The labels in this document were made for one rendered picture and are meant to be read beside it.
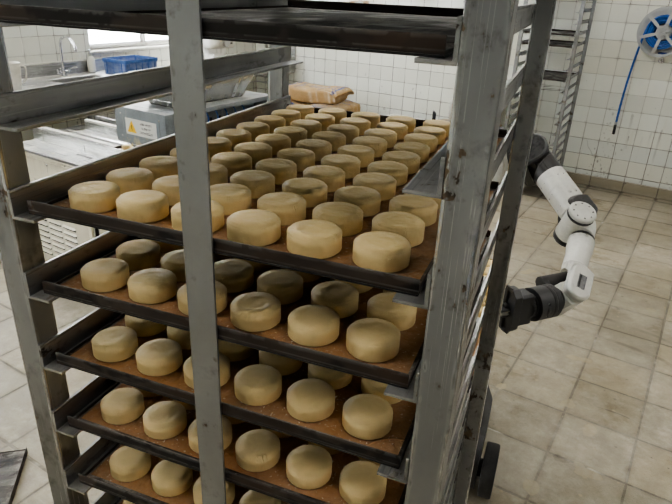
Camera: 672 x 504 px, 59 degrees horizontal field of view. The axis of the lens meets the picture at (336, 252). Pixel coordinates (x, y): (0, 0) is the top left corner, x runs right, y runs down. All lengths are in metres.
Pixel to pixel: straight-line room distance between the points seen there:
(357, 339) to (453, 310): 0.11
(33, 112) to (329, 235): 0.33
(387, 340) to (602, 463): 2.24
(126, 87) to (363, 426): 0.47
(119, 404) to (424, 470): 0.39
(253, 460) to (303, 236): 0.28
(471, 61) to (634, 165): 5.87
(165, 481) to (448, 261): 0.49
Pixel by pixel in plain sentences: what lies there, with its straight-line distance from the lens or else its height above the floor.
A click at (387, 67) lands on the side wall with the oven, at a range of 6.88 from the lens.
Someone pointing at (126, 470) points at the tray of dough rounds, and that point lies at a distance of 0.82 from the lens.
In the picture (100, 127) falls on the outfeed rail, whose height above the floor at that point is 0.87.
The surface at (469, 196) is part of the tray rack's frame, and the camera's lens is 0.42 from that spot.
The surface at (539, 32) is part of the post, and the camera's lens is 1.01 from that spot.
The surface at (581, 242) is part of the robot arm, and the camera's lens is 1.76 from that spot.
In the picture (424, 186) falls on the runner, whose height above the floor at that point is 1.58.
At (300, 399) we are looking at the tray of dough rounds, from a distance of 0.61.
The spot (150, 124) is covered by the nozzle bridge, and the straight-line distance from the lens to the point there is 2.72.
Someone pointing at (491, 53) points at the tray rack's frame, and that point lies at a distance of 0.40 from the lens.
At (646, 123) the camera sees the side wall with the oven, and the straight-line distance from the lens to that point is 6.18.
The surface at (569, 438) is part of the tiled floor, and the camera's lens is 2.80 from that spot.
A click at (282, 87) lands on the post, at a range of 1.13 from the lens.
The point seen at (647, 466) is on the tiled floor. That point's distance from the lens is 2.81.
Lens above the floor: 1.71
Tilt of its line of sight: 24 degrees down
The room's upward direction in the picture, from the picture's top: 2 degrees clockwise
